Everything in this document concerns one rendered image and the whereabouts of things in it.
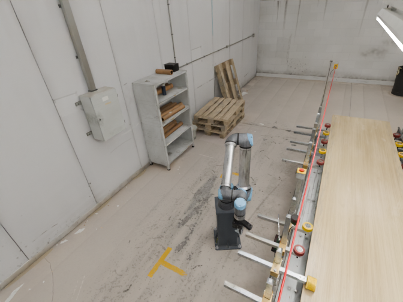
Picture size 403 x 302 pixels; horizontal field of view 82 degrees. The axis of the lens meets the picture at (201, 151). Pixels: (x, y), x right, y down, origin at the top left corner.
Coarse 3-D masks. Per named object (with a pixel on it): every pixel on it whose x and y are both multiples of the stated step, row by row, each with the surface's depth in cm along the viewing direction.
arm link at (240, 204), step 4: (236, 200) 180; (240, 200) 180; (244, 200) 180; (236, 204) 177; (240, 204) 177; (244, 204) 177; (236, 208) 178; (240, 208) 176; (244, 208) 177; (236, 212) 180; (240, 212) 179; (244, 212) 180; (240, 216) 181
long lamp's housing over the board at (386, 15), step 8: (384, 8) 170; (384, 16) 146; (392, 16) 126; (400, 16) 118; (384, 24) 134; (392, 24) 114; (400, 24) 102; (392, 32) 107; (400, 32) 94; (400, 40) 89
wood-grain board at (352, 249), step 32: (352, 128) 322; (384, 128) 316; (352, 160) 261; (384, 160) 257; (320, 192) 222; (352, 192) 219; (384, 192) 217; (320, 224) 192; (352, 224) 190; (384, 224) 187; (320, 256) 168; (352, 256) 166; (384, 256) 165; (320, 288) 150; (352, 288) 149; (384, 288) 147
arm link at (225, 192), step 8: (232, 136) 218; (224, 144) 219; (232, 144) 215; (232, 152) 211; (224, 160) 209; (232, 160) 208; (224, 168) 203; (232, 168) 205; (224, 176) 199; (224, 184) 195; (224, 192) 190; (232, 192) 190
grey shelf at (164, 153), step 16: (144, 80) 359; (160, 80) 353; (176, 80) 420; (144, 96) 356; (160, 96) 380; (176, 96) 439; (144, 112) 373; (160, 112) 361; (144, 128) 393; (160, 128) 374; (192, 128) 459; (160, 144) 394; (176, 144) 467; (160, 160) 416
